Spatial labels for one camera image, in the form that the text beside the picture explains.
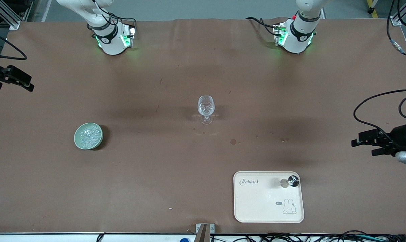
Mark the steel double jigger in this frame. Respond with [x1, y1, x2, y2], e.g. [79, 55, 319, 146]
[280, 175, 300, 189]

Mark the pile of clear ice cubes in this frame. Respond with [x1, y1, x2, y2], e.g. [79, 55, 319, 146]
[79, 126, 100, 148]

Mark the clear stemmed wine glass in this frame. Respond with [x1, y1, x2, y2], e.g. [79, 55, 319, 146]
[197, 95, 216, 125]

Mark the green ceramic bowl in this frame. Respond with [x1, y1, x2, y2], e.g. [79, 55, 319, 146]
[74, 122, 104, 150]

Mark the cream tray with rabbit print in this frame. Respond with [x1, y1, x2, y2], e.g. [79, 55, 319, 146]
[233, 171, 305, 223]

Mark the brown table cover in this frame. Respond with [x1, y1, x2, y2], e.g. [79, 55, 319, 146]
[0, 17, 406, 235]

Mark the aluminium frame profile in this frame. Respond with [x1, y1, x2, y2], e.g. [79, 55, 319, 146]
[391, 0, 406, 27]
[0, 0, 33, 30]

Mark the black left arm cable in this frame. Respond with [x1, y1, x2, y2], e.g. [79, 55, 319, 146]
[353, 0, 406, 142]

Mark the bundle of black cables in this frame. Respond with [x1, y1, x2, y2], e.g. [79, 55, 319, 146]
[210, 230, 406, 242]

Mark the white table edge rail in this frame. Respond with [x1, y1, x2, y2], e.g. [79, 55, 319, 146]
[0, 233, 406, 242]

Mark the black base power cable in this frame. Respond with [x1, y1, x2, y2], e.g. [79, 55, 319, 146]
[246, 16, 281, 37]

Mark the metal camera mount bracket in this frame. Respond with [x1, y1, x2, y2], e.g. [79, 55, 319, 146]
[196, 223, 215, 242]

